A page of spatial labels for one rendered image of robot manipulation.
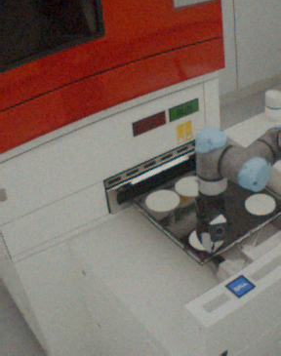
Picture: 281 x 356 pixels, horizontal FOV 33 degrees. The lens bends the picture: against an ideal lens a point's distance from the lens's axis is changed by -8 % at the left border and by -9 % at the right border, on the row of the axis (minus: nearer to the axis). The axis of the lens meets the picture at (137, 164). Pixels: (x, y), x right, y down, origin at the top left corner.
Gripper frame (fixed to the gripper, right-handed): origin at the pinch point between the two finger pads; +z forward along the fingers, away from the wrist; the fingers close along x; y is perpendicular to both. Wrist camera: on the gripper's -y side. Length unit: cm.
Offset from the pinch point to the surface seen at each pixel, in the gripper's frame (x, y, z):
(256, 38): -100, 262, 41
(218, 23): -14, 45, -48
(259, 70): -102, 263, 71
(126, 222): 21.5, 28.0, 9.2
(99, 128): 25.4, 30.7, -23.7
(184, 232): 5.8, 10.7, 1.2
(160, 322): 16.5, -15.5, 9.3
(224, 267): -2.3, -7.0, 0.5
